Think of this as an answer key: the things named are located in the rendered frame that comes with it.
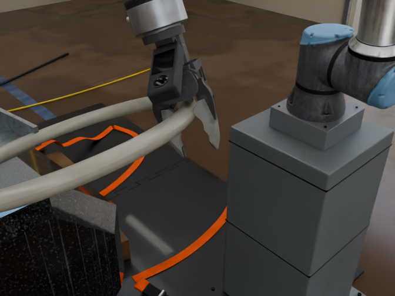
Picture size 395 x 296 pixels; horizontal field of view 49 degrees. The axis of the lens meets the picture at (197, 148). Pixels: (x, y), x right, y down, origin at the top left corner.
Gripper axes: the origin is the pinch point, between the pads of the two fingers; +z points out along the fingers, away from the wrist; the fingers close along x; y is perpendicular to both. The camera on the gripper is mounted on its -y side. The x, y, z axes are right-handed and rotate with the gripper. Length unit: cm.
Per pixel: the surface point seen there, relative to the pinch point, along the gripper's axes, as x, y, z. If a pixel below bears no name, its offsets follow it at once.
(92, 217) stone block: 56, 49, 30
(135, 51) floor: 144, 387, -5
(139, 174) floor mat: 90, 168, 59
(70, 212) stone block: 58, 42, 23
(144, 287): 66, 80, 80
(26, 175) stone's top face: 66, 41, 8
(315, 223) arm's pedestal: -13, 55, 50
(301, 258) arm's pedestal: -5, 60, 65
